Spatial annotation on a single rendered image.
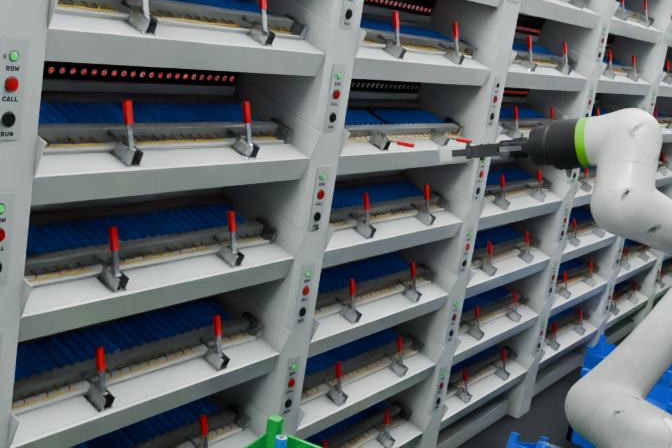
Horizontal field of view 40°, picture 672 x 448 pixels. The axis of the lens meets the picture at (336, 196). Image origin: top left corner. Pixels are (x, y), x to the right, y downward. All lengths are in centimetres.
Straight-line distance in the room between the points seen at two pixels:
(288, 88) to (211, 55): 31
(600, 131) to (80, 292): 93
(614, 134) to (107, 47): 89
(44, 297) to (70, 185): 16
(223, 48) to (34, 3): 36
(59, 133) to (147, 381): 46
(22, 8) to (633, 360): 134
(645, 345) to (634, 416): 20
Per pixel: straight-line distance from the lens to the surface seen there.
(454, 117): 231
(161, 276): 148
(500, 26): 227
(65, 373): 148
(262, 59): 153
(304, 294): 177
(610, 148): 169
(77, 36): 125
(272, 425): 148
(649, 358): 198
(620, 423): 185
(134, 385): 155
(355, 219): 196
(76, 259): 141
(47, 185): 126
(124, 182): 135
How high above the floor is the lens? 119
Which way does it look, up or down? 11 degrees down
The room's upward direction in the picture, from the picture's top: 9 degrees clockwise
